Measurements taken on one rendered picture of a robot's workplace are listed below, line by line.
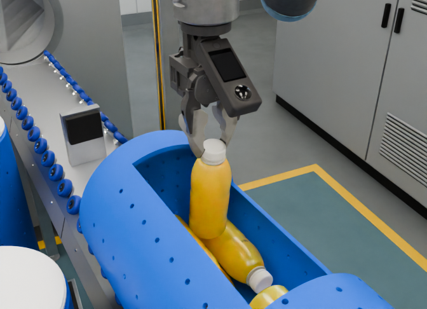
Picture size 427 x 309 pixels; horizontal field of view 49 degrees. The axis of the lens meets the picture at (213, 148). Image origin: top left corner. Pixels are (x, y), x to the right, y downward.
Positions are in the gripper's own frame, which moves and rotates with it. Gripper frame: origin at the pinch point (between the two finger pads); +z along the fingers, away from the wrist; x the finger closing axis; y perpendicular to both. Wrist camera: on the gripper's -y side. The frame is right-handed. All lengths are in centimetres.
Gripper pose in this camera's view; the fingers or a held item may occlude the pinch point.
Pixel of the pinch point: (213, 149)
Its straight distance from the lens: 74.4
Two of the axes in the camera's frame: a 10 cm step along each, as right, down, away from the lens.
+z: 0.0, 8.5, 5.3
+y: -5.2, -4.5, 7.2
